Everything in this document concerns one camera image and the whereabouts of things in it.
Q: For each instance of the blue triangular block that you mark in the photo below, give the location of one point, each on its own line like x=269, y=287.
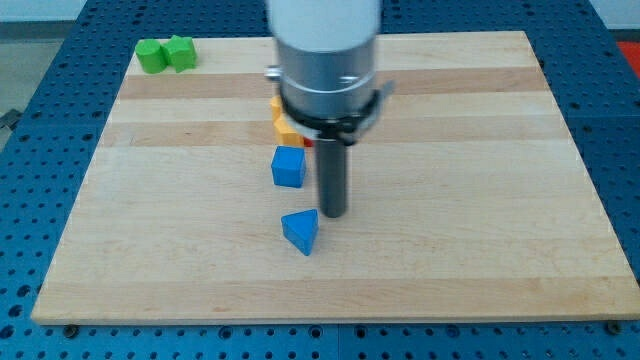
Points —
x=301, y=229

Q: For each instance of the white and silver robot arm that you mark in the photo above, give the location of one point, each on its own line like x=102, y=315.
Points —
x=326, y=52

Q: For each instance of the yellow block behind arm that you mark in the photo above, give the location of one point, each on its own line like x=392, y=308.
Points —
x=276, y=107

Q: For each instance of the yellow hexagon block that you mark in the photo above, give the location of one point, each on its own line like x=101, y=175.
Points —
x=286, y=135

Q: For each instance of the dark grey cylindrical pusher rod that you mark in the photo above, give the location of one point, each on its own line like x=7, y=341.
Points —
x=331, y=170

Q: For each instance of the blue cube block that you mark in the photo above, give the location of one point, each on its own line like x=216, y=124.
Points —
x=288, y=166

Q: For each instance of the light wooden board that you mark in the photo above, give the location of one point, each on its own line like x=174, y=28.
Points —
x=469, y=202

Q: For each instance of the green star block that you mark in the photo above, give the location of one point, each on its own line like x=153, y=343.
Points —
x=180, y=53

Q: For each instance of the green cylinder block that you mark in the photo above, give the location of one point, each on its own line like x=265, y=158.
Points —
x=150, y=55

